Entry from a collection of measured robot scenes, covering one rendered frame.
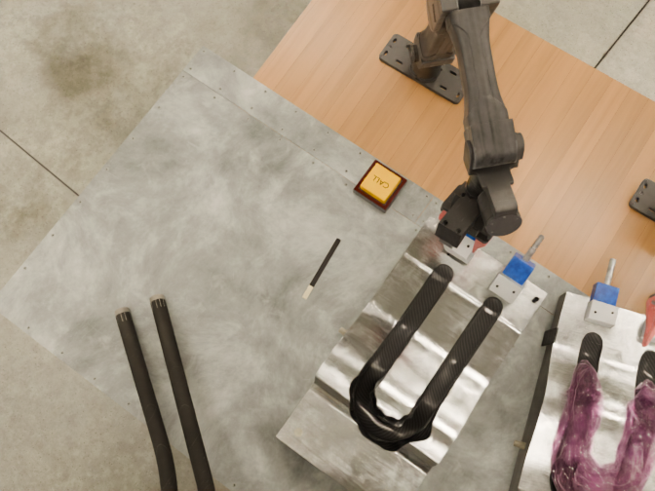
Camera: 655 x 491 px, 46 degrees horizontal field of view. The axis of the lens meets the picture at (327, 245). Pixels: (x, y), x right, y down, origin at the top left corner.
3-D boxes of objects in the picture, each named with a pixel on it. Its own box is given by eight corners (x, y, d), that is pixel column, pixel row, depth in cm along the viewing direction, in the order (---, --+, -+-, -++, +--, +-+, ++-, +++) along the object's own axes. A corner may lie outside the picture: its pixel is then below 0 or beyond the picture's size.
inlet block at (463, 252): (483, 193, 147) (482, 185, 141) (506, 207, 145) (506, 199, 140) (444, 250, 146) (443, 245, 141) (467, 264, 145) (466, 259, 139)
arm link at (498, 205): (531, 231, 124) (542, 183, 114) (478, 240, 124) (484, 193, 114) (511, 175, 130) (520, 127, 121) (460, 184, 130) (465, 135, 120)
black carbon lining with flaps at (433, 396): (437, 261, 148) (443, 248, 139) (509, 309, 145) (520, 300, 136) (331, 413, 141) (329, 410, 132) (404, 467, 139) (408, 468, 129)
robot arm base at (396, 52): (462, 89, 156) (480, 62, 158) (378, 40, 160) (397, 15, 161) (457, 105, 164) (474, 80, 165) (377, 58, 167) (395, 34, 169)
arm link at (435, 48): (449, 66, 157) (483, 17, 125) (416, 72, 157) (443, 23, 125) (443, 36, 157) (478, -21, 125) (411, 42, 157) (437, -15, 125)
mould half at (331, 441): (425, 229, 157) (432, 208, 144) (536, 302, 152) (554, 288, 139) (278, 436, 147) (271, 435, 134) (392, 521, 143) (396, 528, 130)
